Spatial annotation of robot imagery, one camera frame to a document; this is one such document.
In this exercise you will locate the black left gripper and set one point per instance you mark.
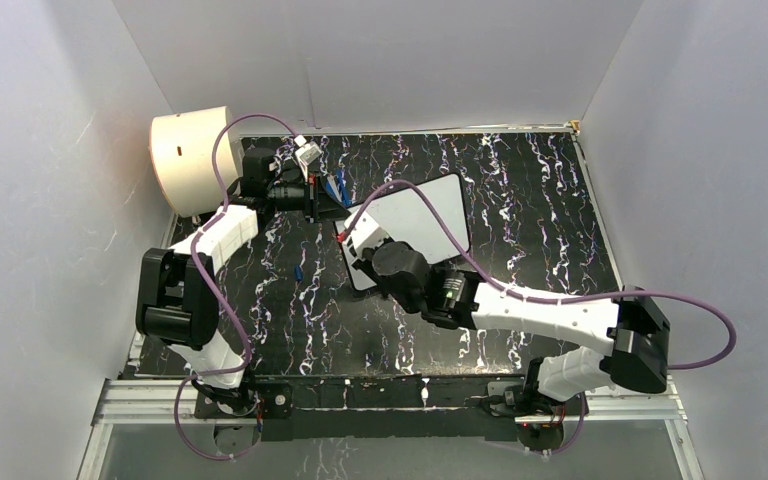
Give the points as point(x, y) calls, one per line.
point(320, 205)

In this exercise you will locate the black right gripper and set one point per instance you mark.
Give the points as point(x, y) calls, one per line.
point(364, 264)

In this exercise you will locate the black framed whiteboard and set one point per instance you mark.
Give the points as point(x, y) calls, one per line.
point(439, 231)

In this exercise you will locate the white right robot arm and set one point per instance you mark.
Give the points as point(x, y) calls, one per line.
point(622, 341)

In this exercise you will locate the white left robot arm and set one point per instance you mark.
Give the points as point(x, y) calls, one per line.
point(179, 301)

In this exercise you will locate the cream cylindrical drum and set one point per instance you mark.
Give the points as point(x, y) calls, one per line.
point(181, 148)

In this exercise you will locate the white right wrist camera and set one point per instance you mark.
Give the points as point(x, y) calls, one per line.
point(363, 231)

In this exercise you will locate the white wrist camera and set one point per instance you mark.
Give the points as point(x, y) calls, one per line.
point(363, 231)
point(306, 151)

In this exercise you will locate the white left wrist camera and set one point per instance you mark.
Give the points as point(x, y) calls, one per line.
point(306, 151)

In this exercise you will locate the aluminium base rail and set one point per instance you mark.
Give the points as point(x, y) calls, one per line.
point(385, 428)

